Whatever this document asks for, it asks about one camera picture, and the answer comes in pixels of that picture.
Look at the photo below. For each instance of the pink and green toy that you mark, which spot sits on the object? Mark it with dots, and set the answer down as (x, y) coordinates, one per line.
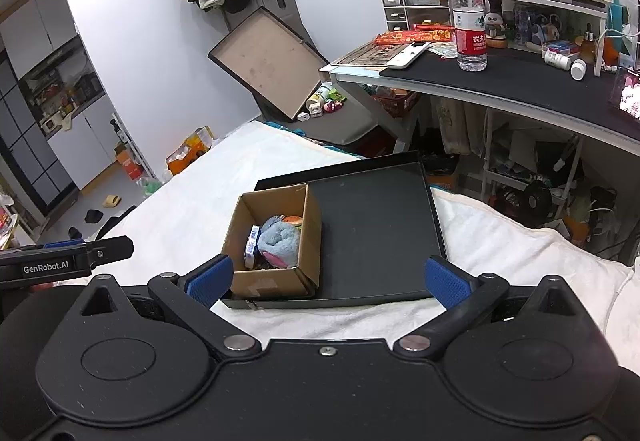
(334, 104)

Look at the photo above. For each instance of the red printed packet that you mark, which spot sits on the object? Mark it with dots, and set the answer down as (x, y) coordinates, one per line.
(415, 37)

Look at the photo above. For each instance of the grey padded stool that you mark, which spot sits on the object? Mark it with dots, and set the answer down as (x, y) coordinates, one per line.
(345, 121)

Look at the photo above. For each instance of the white monitor riser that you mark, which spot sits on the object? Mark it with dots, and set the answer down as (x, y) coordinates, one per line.
(550, 0)

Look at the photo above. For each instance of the white remote control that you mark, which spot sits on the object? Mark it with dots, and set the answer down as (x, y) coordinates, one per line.
(408, 55)

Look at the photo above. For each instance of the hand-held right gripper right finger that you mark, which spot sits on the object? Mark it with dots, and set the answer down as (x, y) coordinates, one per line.
(446, 282)

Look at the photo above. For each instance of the brown cardboard box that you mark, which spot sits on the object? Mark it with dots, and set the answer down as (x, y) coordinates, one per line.
(280, 278)

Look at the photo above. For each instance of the large black box lid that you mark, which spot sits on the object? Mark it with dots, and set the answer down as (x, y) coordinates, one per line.
(270, 61)

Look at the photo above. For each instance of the black shallow tray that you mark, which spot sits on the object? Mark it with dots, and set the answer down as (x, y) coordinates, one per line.
(370, 231)

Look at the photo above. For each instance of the grey drawer organiser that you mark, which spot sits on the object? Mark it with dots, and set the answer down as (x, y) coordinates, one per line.
(407, 3)

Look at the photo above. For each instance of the small orange box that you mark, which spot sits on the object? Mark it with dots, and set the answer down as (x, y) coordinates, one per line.
(131, 167)

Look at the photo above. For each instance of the black dumbbell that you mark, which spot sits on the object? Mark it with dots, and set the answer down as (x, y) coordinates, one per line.
(536, 196)

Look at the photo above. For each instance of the black-topped desk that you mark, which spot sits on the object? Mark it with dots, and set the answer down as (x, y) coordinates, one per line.
(500, 81)

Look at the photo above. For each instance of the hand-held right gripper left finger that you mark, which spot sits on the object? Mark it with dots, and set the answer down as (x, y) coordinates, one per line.
(210, 281)

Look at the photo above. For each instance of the orange open carton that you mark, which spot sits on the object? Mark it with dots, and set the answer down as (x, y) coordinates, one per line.
(192, 151)

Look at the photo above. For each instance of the black slipper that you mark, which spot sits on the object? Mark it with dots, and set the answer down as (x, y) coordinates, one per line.
(92, 216)

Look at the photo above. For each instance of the yellow slipper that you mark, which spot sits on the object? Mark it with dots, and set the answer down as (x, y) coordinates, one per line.
(112, 201)

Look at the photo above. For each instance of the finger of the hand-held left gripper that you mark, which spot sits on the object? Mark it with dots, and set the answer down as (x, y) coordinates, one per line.
(112, 250)

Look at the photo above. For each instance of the clear water bottle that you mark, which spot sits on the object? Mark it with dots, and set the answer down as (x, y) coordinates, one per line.
(469, 16)

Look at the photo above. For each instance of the red storage basket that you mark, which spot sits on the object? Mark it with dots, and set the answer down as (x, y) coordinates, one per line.
(400, 102)

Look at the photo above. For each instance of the white pill bottle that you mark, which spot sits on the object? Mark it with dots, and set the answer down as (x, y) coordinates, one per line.
(556, 59)
(578, 69)

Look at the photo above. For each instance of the panda figurine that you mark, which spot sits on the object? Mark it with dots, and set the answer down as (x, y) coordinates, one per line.
(495, 28)

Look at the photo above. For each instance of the blue fluffy plush toy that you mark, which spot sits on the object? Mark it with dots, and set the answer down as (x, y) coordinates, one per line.
(280, 241)

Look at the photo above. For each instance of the pale tin can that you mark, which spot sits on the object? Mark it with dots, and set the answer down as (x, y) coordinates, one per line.
(321, 94)

